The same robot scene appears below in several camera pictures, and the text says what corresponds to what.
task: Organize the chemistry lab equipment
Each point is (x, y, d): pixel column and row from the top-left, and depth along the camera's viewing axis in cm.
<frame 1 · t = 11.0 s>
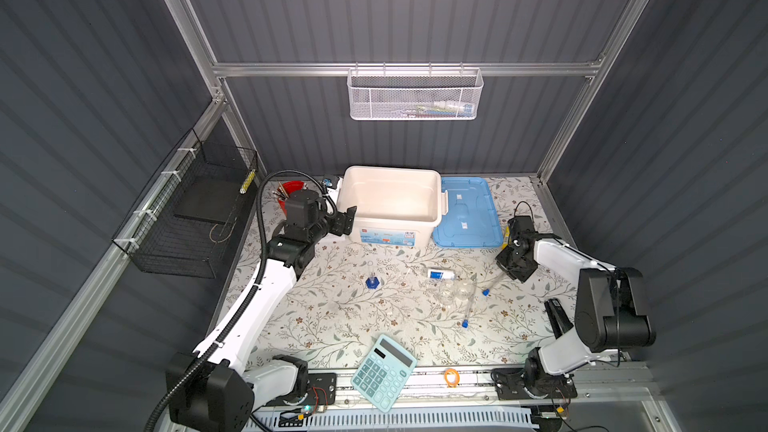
left hand: (339, 202, 78), fingers open
right hand: (507, 269, 93), fingers closed
clear test tube blue cap: (486, 292, 90), point 2 cm above the table
beige plastic storage bin: (395, 206, 110), point 3 cm above the table
blue plastic bin lid: (469, 218, 110), on the table
small blue-based flask: (372, 282, 93), on the table
clear test tube: (465, 322, 86), on the table
white blue labelled bottle: (441, 274, 93), point 3 cm above the table

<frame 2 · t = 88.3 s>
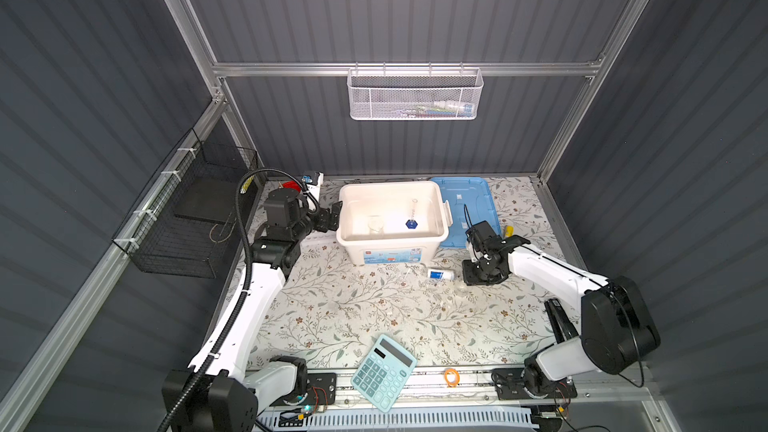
left hand: (323, 198, 76), fingers open
right hand: (472, 280, 88), fingers open
beige plastic storage bin: (394, 223, 106), point 3 cm above the table
small blue-based flask: (412, 223, 107), point 2 cm above the table
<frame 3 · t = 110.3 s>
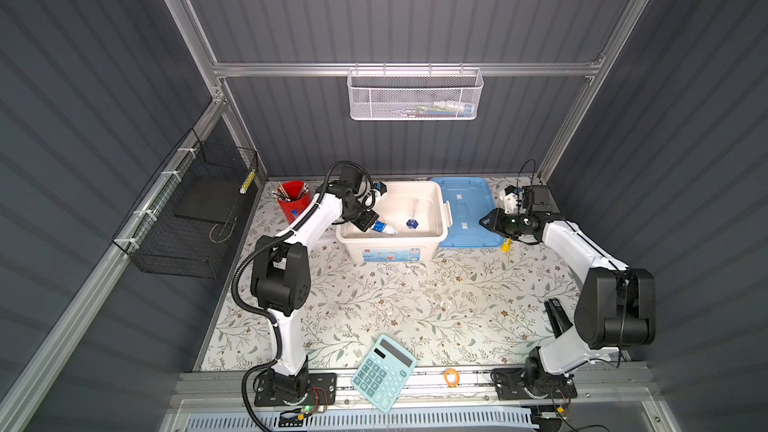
left hand: (369, 219, 94), fingers closed
right hand: (488, 223, 91), fingers open
white blue labelled bottle: (384, 228, 96), point 10 cm above the table
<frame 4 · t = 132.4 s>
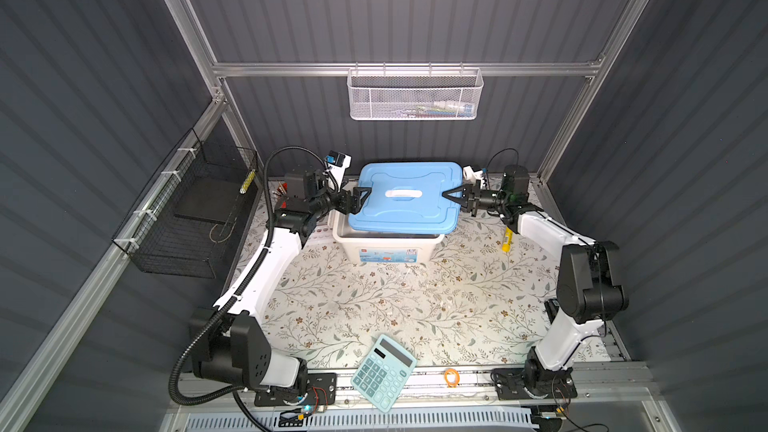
left hand: (358, 184, 79), fingers open
right hand: (447, 200, 82), fingers closed
blue plastic bin lid: (408, 197, 87), point 23 cm above the table
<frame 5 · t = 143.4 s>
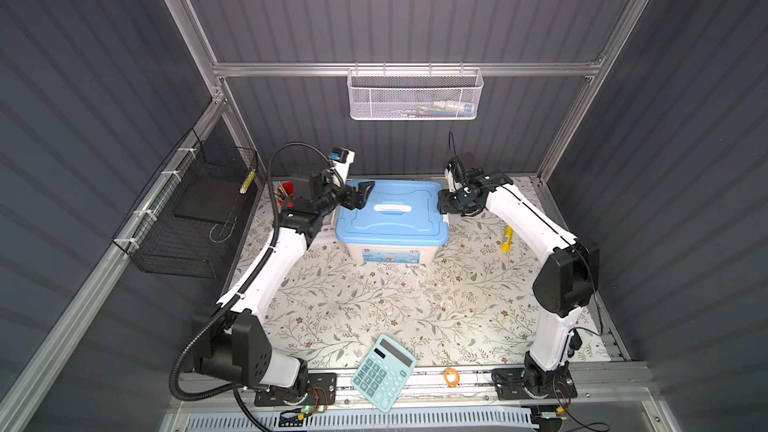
left hand: (360, 177, 78), fingers open
right hand: (447, 206, 89), fingers open
blue plastic bin lid: (396, 213, 89), point 19 cm above the table
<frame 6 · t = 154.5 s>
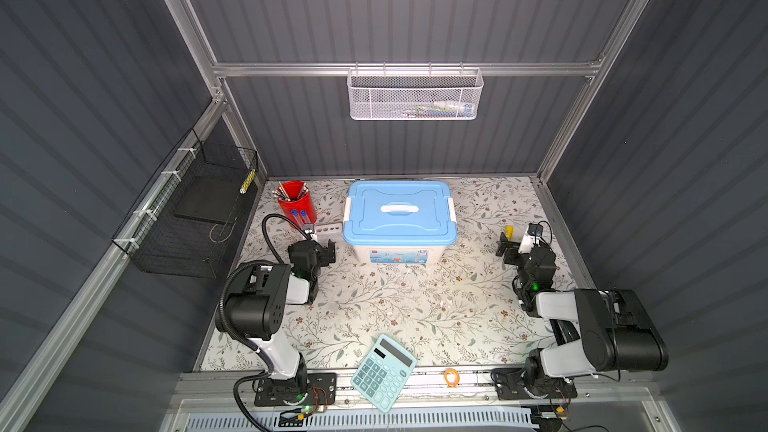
left hand: (312, 242, 97), fingers open
right hand: (523, 237, 90), fingers open
